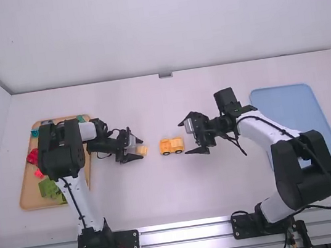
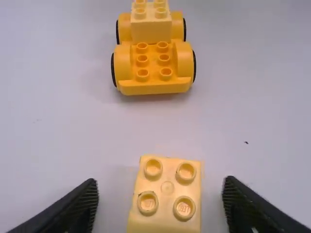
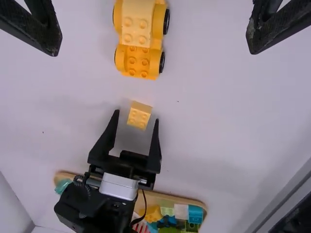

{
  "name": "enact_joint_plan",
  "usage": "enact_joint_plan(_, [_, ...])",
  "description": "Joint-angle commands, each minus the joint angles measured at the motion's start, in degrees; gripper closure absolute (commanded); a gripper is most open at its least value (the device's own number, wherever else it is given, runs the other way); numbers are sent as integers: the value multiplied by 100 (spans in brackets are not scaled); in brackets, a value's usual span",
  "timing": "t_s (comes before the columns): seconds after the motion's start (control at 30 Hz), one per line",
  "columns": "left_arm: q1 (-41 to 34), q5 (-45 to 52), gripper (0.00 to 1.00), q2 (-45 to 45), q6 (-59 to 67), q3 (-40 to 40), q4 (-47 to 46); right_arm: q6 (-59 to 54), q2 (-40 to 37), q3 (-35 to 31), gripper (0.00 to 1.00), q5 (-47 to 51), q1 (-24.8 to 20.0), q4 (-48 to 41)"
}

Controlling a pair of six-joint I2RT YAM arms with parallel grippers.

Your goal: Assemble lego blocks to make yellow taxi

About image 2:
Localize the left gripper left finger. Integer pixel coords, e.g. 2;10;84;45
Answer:
7;178;100;233

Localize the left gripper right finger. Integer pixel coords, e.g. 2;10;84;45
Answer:
221;175;311;233

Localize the yellow toy car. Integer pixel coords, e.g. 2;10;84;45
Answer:
110;0;196;97

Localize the pale yellow curved toy brick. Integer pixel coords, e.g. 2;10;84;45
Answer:
126;153;205;233

